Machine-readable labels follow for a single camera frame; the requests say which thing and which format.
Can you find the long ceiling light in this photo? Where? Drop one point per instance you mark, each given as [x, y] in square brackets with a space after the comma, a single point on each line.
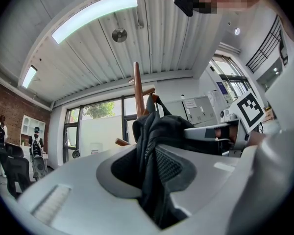
[95, 13]

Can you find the black mesh office chair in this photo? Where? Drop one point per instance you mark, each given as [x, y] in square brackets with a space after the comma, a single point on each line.
[14, 170]

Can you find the wooden coat stand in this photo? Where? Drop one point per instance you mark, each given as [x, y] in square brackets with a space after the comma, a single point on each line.
[139, 87]

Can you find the black fabric bag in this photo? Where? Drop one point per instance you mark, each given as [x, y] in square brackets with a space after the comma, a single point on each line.
[161, 131]

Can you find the round metal ceiling fixture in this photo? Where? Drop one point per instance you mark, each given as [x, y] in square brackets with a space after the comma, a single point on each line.
[119, 35]

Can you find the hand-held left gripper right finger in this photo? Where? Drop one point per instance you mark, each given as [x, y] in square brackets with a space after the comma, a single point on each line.
[210, 185]

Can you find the clear water bottle red label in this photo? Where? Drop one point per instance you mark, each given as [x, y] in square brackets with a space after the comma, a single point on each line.
[96, 148]

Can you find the blue wall poster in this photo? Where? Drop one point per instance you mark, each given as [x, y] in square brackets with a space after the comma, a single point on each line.
[221, 87]

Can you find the grey metal locker cabinet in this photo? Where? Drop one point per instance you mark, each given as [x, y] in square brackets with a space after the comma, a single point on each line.
[201, 111]

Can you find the person's right forearm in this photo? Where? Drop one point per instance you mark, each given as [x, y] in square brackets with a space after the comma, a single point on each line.
[256, 139]

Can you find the short ceiling light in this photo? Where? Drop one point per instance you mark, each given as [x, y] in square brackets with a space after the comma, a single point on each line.
[29, 77]

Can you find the black metal railing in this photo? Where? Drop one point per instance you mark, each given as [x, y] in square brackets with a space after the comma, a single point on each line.
[264, 50]

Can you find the round ceiling spotlight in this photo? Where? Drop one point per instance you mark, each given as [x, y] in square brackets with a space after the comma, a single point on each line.
[237, 31]

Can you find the tall side window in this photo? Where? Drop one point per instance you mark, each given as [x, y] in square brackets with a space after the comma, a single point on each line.
[231, 82]

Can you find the white arched shelf cabinet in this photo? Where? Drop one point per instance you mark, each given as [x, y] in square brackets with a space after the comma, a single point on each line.
[27, 128]

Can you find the person's white shirt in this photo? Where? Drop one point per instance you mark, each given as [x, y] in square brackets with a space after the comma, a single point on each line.
[279, 180]

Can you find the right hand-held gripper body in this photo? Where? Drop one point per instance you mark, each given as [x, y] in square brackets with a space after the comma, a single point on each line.
[250, 111]

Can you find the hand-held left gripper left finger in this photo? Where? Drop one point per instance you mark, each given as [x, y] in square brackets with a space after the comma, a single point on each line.
[78, 199]

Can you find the black framed window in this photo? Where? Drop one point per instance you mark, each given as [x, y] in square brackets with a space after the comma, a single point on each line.
[100, 131]

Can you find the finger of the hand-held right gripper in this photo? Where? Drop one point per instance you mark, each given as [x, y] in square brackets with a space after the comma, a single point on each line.
[198, 132]

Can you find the black head-worn camera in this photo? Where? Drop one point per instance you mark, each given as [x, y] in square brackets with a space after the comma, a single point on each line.
[183, 4]

